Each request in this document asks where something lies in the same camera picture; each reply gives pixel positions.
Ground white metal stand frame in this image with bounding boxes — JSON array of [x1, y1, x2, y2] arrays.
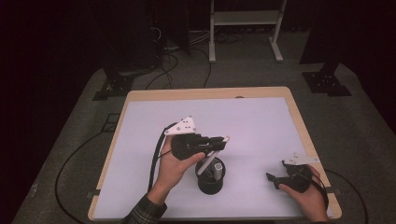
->
[[208, 0, 289, 64]]

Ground long black floor cable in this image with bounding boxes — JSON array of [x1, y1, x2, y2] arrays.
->
[[324, 168, 370, 224], [54, 130, 110, 224]]

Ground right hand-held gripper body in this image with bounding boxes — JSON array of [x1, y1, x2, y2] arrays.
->
[[273, 151, 320, 193]]

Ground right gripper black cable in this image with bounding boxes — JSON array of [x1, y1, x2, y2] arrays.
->
[[304, 171, 330, 210]]

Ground person's left hand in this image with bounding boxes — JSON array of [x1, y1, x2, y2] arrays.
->
[[147, 135, 207, 206]]

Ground white table mat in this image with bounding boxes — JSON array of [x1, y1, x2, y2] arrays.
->
[[92, 97, 334, 220]]

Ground black floor cable bundle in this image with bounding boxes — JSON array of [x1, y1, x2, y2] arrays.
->
[[144, 26, 213, 91]]

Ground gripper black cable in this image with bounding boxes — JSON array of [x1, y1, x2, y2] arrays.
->
[[147, 122, 179, 193], [304, 171, 330, 210]]

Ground black stand base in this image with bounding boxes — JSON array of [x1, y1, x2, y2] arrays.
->
[[92, 66, 135, 102], [302, 61, 353, 98]]

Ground person's right hand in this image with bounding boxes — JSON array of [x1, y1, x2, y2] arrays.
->
[[277, 165, 330, 223]]

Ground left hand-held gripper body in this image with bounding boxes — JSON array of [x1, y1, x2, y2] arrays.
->
[[163, 115, 219, 161]]

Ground black mesh pen holder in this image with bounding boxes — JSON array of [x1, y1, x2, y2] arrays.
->
[[194, 156, 227, 196]]

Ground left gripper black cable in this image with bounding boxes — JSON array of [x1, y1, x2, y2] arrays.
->
[[147, 122, 179, 193]]

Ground black floor bracket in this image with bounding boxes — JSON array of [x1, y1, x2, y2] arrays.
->
[[102, 113, 121, 133]]

